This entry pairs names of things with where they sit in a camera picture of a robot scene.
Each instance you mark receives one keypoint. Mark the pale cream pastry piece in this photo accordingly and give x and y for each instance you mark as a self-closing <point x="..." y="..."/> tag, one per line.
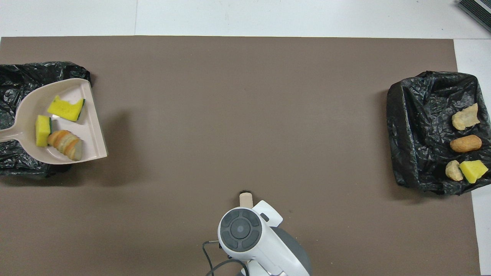
<point x="465" y="118"/>

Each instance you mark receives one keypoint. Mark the thick yellow sponge piece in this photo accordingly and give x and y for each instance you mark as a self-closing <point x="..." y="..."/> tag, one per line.
<point x="475" y="171"/>

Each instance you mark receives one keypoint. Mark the dark ribbed device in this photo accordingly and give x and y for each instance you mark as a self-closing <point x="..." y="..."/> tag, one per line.
<point x="477" y="7"/>

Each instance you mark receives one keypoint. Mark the brown bread roll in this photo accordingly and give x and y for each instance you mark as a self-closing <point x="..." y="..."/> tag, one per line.
<point x="465" y="143"/>

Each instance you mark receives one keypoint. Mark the beige hand brush black bristles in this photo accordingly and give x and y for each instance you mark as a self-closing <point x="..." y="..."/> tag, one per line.
<point x="246" y="200"/>

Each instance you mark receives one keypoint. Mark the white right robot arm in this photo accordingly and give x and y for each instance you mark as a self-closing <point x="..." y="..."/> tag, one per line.
<point x="261" y="241"/>

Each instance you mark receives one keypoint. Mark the large brown paper table mat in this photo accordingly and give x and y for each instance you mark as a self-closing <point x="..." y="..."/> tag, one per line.
<point x="230" y="115"/>

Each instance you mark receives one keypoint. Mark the beige plastic dustpan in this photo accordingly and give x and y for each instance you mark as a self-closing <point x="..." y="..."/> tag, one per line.
<point x="27" y="111"/>

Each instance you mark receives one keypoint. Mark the notched yellow sponge piece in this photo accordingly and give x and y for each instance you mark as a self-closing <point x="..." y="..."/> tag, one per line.
<point x="65" y="109"/>

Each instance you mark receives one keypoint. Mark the small curved yellow sponge piece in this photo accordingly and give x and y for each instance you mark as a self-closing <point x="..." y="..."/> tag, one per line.
<point x="42" y="130"/>

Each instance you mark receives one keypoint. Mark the orange striped croissant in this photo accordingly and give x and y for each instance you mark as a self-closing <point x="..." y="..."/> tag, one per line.
<point x="67" y="143"/>
<point x="454" y="170"/>

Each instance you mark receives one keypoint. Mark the black bag lined trash bin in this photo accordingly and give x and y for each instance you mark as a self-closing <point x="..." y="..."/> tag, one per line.
<point x="23" y="74"/>
<point x="414" y="115"/>

